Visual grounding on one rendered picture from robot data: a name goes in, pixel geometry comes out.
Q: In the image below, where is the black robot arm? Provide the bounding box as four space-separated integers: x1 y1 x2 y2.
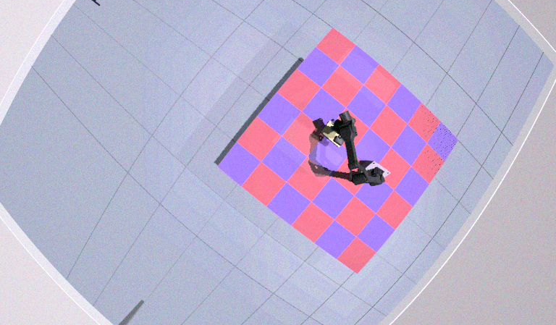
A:
333 110 385 187

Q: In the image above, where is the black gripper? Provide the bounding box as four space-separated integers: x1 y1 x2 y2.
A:
333 117 356 145

